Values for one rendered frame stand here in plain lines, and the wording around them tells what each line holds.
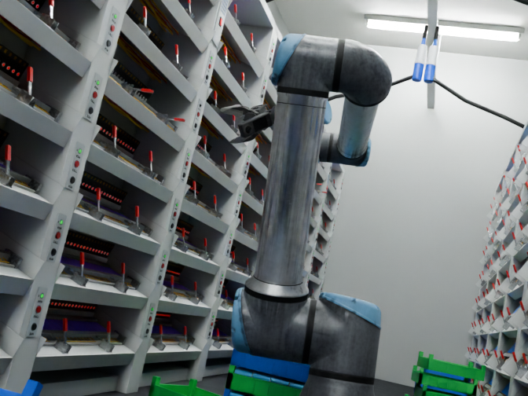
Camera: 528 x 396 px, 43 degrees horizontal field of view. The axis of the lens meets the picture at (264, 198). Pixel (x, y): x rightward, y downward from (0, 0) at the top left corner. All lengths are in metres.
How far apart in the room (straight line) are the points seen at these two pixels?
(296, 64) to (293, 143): 0.17
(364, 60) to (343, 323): 0.58
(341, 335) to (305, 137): 0.45
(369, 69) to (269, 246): 0.44
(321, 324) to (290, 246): 0.19
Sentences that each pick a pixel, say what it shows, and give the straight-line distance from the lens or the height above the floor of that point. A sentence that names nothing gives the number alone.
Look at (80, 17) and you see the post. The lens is 1.86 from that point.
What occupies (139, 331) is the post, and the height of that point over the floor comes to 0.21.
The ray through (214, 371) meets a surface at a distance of 3.38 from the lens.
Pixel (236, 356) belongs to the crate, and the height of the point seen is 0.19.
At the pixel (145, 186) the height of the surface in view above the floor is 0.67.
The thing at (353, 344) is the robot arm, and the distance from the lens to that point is 1.52.
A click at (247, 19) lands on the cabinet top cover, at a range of 3.23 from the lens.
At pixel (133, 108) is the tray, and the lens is 2.02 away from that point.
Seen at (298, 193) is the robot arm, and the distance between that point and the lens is 1.47.
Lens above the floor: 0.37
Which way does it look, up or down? 9 degrees up
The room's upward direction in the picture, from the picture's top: 12 degrees clockwise
